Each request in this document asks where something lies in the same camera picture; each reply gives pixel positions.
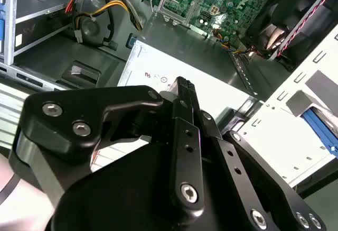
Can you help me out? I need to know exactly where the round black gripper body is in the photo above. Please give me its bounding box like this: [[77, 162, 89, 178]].
[[51, 141, 247, 231]]

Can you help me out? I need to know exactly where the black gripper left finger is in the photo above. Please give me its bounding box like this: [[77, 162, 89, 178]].
[[8, 76, 206, 217]]

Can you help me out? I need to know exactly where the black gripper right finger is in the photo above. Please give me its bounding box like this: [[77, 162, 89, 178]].
[[184, 78, 327, 231]]

